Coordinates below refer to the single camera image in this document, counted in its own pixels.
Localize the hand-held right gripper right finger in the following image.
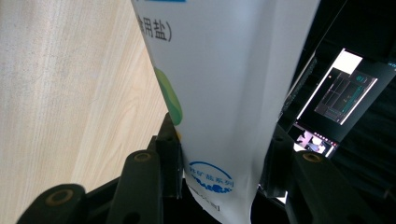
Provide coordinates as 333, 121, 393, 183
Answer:
259, 123, 296, 199

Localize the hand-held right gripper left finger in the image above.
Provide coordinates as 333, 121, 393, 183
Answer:
148, 111, 185, 200

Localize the blue and white salt bag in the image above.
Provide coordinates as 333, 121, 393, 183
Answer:
130, 0, 321, 224

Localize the small laptop screen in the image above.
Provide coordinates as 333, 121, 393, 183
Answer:
287, 121, 340, 160

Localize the dark computer monitor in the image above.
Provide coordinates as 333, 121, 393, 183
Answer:
295, 47, 396, 145

